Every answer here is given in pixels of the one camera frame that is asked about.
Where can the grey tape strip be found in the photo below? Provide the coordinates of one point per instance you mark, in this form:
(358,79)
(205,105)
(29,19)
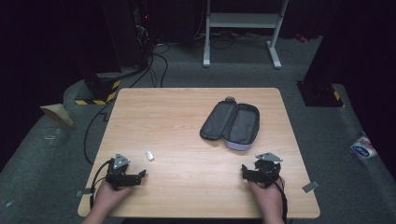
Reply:
(83,192)
(310,186)

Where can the small white eraser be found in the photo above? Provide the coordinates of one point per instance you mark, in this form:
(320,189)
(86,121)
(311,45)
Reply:
(149,155)

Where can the open grey pencil case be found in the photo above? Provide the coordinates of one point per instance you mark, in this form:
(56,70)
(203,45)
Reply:
(232,124)

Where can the person's right hand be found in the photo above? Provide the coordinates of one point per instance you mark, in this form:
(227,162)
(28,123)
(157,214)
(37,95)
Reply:
(267,199)

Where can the person's left hand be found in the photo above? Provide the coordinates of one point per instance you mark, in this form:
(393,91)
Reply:
(109,196)

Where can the black computer tower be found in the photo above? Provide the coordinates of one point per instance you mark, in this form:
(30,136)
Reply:
(132,31)

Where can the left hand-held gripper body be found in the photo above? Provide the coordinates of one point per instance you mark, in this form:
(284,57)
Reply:
(116,172)

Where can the black yellow striped stand base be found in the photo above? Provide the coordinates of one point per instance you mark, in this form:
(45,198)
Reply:
(322,95)
(99,90)

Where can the small red object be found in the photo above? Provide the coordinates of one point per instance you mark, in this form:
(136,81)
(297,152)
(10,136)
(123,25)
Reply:
(301,38)

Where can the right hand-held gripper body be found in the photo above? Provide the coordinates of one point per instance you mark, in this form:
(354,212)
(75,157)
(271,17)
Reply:
(267,169)

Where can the beige cardboard piece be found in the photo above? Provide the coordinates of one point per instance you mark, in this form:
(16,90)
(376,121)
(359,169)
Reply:
(59,112)

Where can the white metal stand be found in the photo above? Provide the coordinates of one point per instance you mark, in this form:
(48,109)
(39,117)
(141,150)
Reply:
(243,20)

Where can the clear plastic bag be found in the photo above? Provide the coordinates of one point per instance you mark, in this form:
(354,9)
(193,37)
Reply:
(55,135)

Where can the white blue tissue packet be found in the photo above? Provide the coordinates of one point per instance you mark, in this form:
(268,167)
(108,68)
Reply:
(362,147)

